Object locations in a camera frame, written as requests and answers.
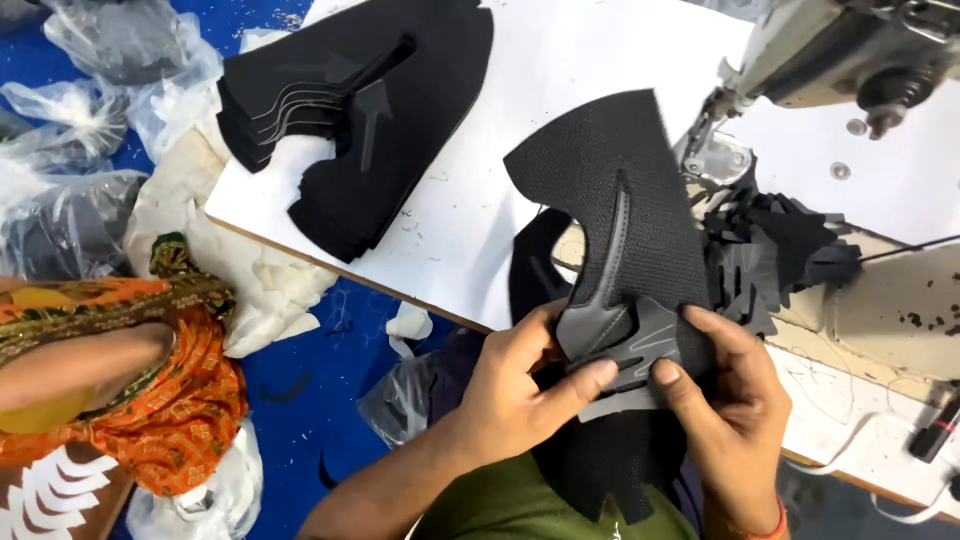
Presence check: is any person's left hand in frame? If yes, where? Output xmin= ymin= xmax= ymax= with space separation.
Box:
xmin=452 ymin=298 xmax=621 ymax=474

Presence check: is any person's right hand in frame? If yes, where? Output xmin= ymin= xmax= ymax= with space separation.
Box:
xmin=652 ymin=304 xmax=794 ymax=535

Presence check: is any grey overlay trim piece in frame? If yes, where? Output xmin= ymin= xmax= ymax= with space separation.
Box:
xmin=555 ymin=171 xmax=685 ymax=423

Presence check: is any black mesh shoe piece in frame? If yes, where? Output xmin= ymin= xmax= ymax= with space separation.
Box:
xmin=503 ymin=88 xmax=714 ymax=526

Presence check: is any olive green shirt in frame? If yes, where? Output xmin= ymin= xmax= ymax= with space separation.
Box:
xmin=408 ymin=450 xmax=699 ymax=540

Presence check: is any clear plastic bag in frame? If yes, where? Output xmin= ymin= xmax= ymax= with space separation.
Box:
xmin=357 ymin=352 xmax=444 ymax=450

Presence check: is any orange thread wristband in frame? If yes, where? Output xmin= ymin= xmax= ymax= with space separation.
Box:
xmin=731 ymin=496 xmax=789 ymax=540

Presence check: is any white paper scrap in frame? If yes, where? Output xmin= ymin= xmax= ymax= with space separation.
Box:
xmin=385 ymin=301 xmax=435 ymax=360

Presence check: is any black fabric piece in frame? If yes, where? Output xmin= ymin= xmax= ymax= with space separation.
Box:
xmin=508 ymin=207 xmax=577 ymax=325

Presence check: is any pile of grey black trims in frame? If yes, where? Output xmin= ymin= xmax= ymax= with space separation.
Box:
xmin=701 ymin=180 xmax=864 ymax=339

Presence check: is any black red marker pen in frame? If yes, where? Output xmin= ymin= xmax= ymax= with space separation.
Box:
xmin=909 ymin=397 xmax=960 ymax=464

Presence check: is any white cloth sack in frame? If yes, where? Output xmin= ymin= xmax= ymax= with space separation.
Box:
xmin=123 ymin=127 xmax=340 ymax=360

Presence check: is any white plastic bag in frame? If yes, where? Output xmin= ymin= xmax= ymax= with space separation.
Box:
xmin=126 ymin=420 xmax=265 ymax=540

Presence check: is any stack of black shoe uppers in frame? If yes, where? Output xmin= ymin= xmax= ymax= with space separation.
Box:
xmin=216 ymin=0 xmax=495 ymax=265

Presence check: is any beige industrial sewing machine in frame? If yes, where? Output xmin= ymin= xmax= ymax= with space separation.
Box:
xmin=675 ymin=0 xmax=960 ymax=384

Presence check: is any stack of white cut pieces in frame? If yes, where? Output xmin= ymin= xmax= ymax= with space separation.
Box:
xmin=0 ymin=446 xmax=121 ymax=540

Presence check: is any heap of clear plastic bags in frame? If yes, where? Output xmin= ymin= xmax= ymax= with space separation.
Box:
xmin=0 ymin=0 xmax=226 ymax=282

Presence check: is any white cable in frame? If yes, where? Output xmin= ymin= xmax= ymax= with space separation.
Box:
xmin=783 ymin=408 xmax=960 ymax=526

